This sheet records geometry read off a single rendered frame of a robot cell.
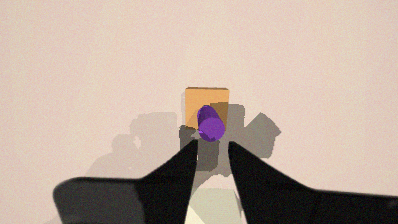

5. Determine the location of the purple marker cap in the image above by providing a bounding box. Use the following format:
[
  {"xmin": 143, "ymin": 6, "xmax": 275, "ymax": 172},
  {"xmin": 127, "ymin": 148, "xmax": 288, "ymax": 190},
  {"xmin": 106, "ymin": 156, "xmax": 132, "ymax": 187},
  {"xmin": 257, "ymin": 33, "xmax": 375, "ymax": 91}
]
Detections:
[{"xmin": 197, "ymin": 106, "xmax": 225, "ymax": 142}]

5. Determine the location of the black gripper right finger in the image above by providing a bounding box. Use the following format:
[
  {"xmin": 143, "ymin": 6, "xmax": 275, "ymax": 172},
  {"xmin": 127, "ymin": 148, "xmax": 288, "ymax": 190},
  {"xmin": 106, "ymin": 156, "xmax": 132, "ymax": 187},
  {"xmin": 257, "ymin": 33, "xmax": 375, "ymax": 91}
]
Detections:
[{"xmin": 228, "ymin": 141, "xmax": 398, "ymax": 224}]

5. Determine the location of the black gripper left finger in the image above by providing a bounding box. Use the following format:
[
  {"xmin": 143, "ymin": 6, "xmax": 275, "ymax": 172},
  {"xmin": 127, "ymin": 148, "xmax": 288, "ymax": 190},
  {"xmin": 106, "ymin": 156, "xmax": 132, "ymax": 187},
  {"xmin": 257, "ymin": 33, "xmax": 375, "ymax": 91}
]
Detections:
[{"xmin": 53, "ymin": 140, "xmax": 198, "ymax": 224}]

